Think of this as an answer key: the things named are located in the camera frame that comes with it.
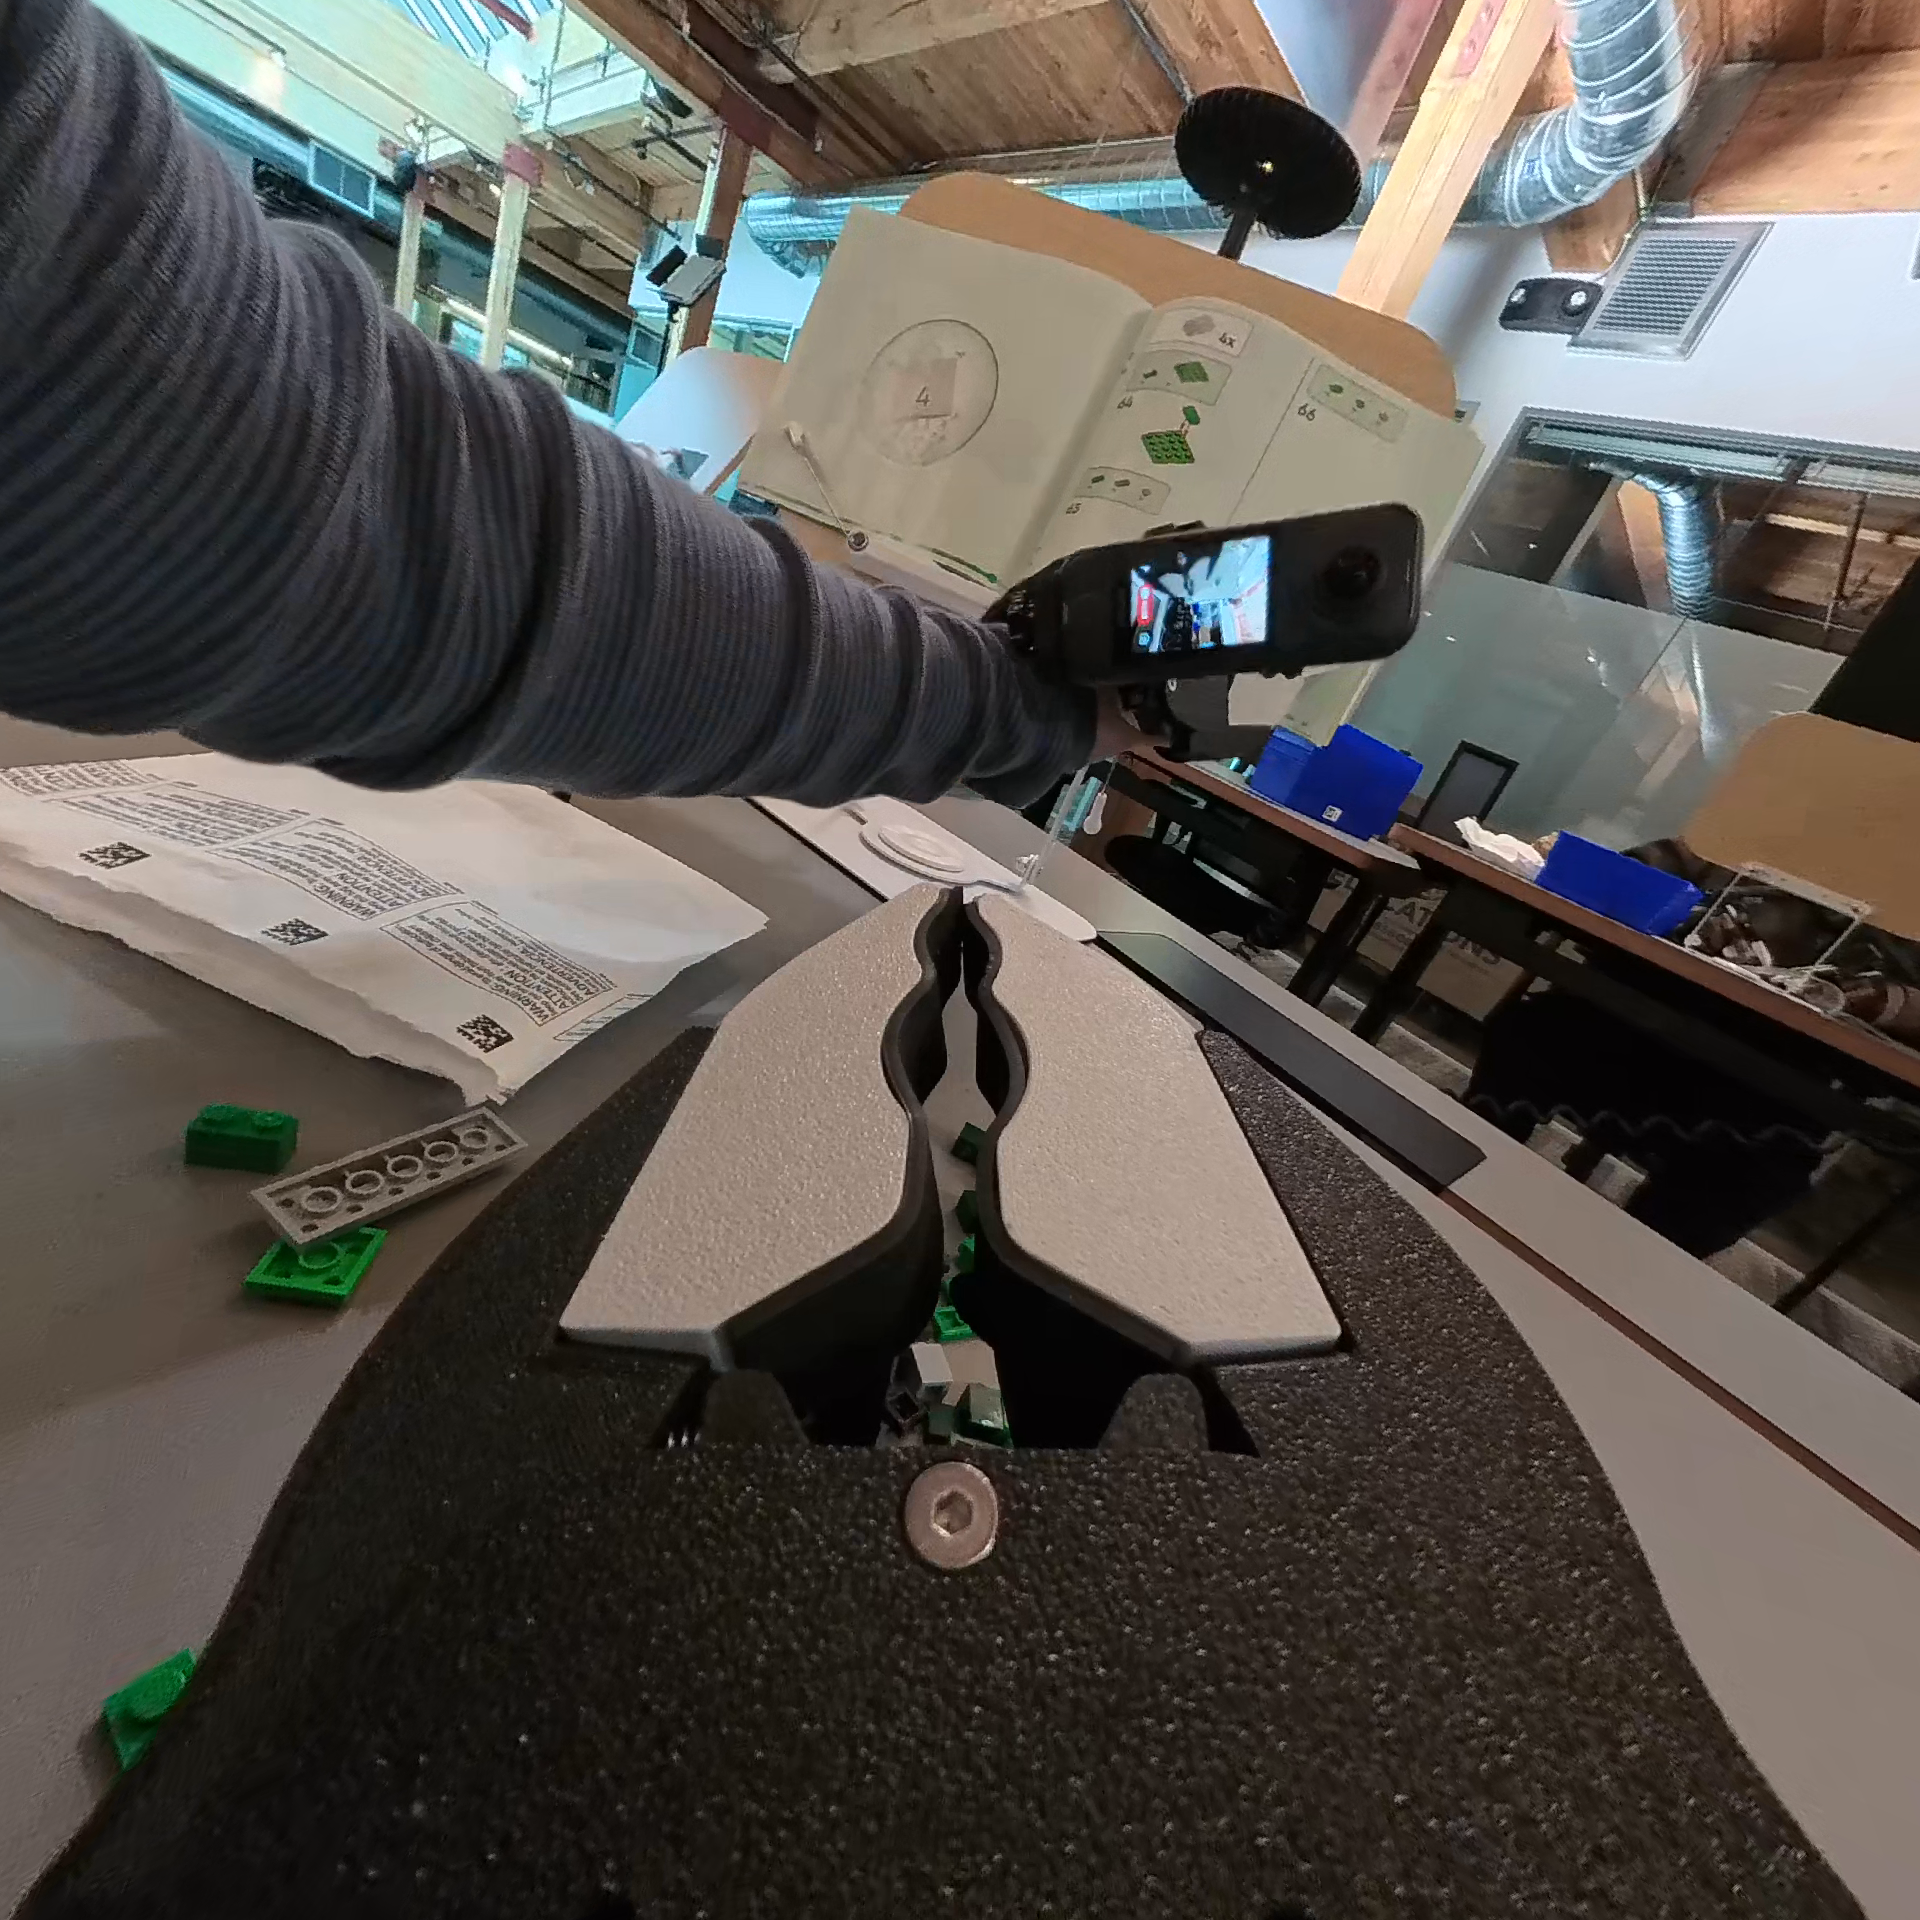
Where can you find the white printed paper bag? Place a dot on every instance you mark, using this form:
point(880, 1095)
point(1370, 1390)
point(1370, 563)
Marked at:
point(347, 901)

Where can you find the small green toy brick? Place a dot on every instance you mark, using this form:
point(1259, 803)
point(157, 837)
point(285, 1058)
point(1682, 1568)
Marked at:
point(148, 1703)
point(240, 1136)

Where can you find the white crumpled tissue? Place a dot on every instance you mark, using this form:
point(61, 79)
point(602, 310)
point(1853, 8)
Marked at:
point(1499, 848)

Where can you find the grey toy brick plate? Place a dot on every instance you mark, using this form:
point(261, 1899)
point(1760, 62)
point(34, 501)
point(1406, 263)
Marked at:
point(390, 1178)

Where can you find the blue plastic bin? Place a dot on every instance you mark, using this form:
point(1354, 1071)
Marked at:
point(1621, 885)
point(1343, 779)

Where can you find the frosted glass partition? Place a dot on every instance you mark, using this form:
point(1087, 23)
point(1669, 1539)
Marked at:
point(1576, 705)

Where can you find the green square toy plate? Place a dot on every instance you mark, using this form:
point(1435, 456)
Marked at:
point(318, 1267)

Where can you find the person's left forearm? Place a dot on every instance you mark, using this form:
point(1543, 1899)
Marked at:
point(376, 495)

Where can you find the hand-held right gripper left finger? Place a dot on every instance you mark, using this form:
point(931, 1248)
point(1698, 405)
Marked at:
point(780, 1171)

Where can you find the pile of small toy bricks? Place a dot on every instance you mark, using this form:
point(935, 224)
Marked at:
point(960, 1401)

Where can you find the black round ceiling fixture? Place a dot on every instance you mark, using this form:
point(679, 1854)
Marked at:
point(1268, 158)

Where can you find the black emergency light box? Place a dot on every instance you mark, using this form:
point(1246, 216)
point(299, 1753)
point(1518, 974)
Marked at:
point(1554, 301)

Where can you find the brick instruction booklet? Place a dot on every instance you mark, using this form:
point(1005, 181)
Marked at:
point(1036, 359)

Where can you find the wooden post with red label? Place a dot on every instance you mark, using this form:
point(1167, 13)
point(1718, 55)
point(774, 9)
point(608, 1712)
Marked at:
point(1448, 149)

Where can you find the small silver air duct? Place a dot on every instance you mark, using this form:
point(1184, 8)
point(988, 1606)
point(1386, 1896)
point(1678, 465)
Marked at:
point(1682, 539)

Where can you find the clear acrylic box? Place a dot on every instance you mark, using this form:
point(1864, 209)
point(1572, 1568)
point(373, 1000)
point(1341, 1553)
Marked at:
point(1786, 921)

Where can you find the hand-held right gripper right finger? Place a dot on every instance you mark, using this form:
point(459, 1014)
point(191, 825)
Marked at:
point(1141, 1185)

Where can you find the large silver air duct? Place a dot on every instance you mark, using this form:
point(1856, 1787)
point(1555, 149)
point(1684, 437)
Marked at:
point(1606, 120)

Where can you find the black wall floodlight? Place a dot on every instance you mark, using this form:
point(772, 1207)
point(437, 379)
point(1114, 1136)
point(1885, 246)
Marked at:
point(686, 273)

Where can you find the grey wall vent grille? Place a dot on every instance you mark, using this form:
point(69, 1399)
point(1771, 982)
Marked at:
point(1674, 283)

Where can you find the black framed tablet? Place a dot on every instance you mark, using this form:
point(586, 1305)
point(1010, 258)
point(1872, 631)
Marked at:
point(1468, 792)

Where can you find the cardboard box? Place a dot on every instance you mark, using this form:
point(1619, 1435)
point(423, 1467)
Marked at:
point(1419, 954)

